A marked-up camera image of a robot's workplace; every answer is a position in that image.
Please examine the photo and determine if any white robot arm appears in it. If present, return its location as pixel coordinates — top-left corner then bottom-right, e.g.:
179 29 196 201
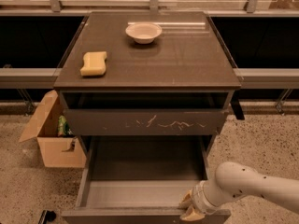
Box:
178 161 299 221

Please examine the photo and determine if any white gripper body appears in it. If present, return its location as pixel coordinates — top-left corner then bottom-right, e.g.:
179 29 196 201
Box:
191 180 220 215

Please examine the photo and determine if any grey drawer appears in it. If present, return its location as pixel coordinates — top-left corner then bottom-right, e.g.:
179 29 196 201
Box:
61 135 232 224
64 109 227 135

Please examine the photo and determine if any yellow sponge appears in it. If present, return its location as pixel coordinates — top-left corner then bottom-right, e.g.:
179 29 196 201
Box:
80 51 107 77

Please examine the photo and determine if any black object on floor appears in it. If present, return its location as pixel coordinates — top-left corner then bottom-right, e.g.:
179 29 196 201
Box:
38 210 56 224

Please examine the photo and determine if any green snack bag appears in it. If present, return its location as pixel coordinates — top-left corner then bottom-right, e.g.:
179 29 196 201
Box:
57 116 72 136

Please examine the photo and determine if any white bowl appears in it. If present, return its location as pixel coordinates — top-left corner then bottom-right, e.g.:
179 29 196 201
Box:
125 22 163 44

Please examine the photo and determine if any grey drawer cabinet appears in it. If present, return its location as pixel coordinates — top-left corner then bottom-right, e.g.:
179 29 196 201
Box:
54 12 241 150

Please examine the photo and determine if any open cardboard box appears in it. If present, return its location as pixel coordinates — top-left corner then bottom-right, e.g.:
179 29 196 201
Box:
20 91 86 168

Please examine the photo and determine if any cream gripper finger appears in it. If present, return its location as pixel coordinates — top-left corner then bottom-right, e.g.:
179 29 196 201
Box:
178 190 192 209
180 205 205 221

